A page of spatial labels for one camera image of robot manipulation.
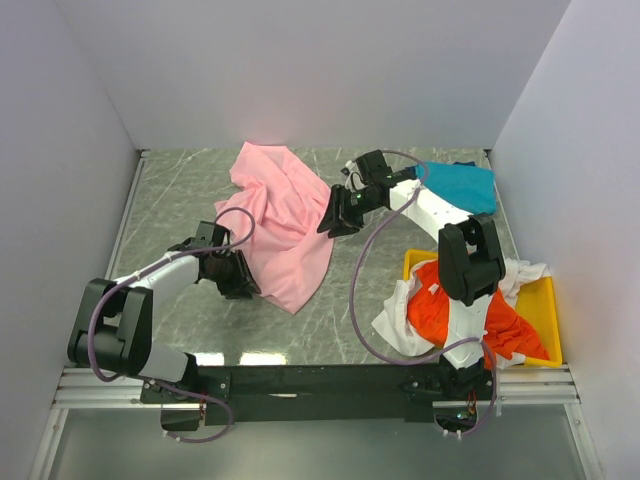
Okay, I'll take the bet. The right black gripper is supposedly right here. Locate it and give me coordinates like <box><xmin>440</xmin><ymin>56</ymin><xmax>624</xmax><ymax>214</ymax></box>
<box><xmin>317</xmin><ymin>184</ymin><xmax>383</xmax><ymax>239</ymax></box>

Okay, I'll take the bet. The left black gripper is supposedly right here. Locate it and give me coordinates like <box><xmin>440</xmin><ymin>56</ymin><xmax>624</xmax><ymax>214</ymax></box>
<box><xmin>206</xmin><ymin>249</ymin><xmax>261</xmax><ymax>299</ymax></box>

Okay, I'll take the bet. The pink t shirt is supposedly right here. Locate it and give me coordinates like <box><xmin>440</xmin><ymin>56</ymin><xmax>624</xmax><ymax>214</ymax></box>
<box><xmin>215</xmin><ymin>142</ymin><xmax>334</xmax><ymax>314</ymax></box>

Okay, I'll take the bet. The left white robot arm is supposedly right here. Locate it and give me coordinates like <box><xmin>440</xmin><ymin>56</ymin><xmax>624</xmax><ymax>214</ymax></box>
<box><xmin>67</xmin><ymin>221</ymin><xmax>261</xmax><ymax>402</ymax></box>

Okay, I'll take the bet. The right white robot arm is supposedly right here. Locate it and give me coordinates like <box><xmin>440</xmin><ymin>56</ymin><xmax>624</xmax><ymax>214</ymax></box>
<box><xmin>317</xmin><ymin>149</ymin><xmax>506</xmax><ymax>399</ymax></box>

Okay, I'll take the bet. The white t shirt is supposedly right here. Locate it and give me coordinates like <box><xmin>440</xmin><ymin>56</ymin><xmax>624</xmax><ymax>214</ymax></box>
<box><xmin>372</xmin><ymin>271</ymin><xmax>527</xmax><ymax>369</ymax></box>

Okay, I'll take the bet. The folded teal t shirt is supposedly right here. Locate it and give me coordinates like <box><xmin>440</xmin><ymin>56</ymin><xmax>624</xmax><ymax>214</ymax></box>
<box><xmin>424</xmin><ymin>162</ymin><xmax>497</xmax><ymax>214</ymax></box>

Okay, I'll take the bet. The black base beam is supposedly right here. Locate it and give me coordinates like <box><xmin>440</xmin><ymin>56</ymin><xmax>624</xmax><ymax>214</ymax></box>
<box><xmin>140</xmin><ymin>361</ymin><xmax>494</xmax><ymax>431</ymax></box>

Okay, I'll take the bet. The orange t shirt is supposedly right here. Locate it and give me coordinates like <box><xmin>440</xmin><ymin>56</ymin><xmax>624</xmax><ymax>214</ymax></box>
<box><xmin>407</xmin><ymin>259</ymin><xmax>550</xmax><ymax>366</ymax></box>

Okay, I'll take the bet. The yellow plastic bin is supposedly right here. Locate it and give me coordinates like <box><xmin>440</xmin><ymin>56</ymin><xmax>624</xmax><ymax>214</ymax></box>
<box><xmin>403</xmin><ymin>249</ymin><xmax>563</xmax><ymax>366</ymax></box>

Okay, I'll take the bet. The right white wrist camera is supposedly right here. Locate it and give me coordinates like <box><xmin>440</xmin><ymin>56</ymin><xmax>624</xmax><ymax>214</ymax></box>
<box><xmin>341</xmin><ymin>160</ymin><xmax>365</xmax><ymax>191</ymax></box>

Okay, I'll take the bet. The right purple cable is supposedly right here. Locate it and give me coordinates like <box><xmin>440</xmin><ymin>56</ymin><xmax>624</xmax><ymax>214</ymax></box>
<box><xmin>348</xmin><ymin>148</ymin><xmax>503</xmax><ymax>437</ymax></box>

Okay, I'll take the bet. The purple cable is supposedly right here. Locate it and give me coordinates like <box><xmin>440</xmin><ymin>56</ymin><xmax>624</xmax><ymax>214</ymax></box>
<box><xmin>85</xmin><ymin>207</ymin><xmax>257</xmax><ymax>445</ymax></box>
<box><xmin>348</xmin><ymin>148</ymin><xmax>503</xmax><ymax>437</ymax></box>

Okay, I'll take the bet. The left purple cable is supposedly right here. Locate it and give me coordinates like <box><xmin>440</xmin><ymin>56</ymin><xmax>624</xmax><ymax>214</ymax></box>
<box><xmin>85</xmin><ymin>207</ymin><xmax>257</xmax><ymax>445</ymax></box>

